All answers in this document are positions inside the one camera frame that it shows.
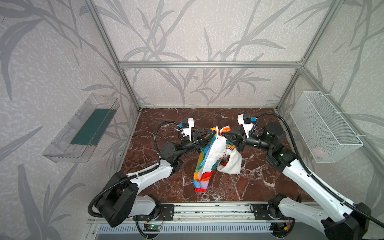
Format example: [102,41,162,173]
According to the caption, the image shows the rainbow striped child jacket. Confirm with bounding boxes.
[193,126,242,193]

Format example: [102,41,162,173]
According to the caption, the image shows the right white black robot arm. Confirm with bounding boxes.
[222,123,371,240]

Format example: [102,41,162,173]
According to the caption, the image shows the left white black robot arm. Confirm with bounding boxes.
[88,128,217,228]

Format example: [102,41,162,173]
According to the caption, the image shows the green circuit board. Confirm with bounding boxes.
[144,222,163,232]

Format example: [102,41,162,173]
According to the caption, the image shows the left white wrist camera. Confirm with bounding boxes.
[177,118,195,142]

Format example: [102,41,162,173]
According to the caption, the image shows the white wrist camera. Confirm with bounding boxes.
[238,114,258,138]
[177,118,195,142]

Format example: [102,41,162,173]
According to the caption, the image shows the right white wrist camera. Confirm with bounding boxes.
[238,114,258,138]

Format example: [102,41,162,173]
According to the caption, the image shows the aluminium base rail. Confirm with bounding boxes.
[86,202,325,224]

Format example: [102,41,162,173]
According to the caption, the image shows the right black mount plate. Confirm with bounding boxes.
[250,204,281,220]

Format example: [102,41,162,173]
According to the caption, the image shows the black mount plate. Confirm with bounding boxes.
[137,204,175,221]
[250,204,281,220]

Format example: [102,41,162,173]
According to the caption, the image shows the left black mount plate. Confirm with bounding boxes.
[137,204,175,221]

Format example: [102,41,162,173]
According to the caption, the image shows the white wire mesh basket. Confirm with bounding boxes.
[291,91,364,164]

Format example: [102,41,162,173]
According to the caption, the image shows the right black corrugated cable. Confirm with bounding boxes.
[254,112,384,229]

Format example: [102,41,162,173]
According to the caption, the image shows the black corrugated cable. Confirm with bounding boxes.
[254,112,384,229]
[87,120,181,218]

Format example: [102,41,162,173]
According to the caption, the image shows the aluminium frame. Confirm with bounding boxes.
[81,1,384,170]

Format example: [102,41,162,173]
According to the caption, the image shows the clear plastic wall tray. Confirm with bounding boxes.
[43,94,120,163]

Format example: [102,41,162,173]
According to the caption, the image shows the left black corrugated cable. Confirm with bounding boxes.
[87,120,181,218]

